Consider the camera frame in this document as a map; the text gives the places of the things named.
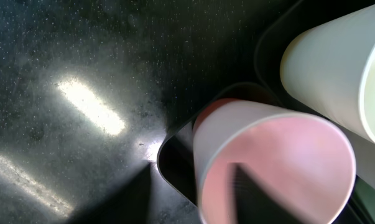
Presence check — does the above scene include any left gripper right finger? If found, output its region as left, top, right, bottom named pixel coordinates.
left=228, top=162, right=303, bottom=224

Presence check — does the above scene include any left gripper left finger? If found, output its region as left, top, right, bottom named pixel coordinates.
left=65, top=161, right=155, bottom=224

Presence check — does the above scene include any pink cup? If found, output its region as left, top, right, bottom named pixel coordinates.
left=192, top=98, right=358, bottom=224

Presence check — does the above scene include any black tray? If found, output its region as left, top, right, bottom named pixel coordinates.
left=157, top=0, right=375, bottom=224

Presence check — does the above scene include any pale green cup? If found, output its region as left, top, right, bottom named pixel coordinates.
left=279, top=0, right=375, bottom=152

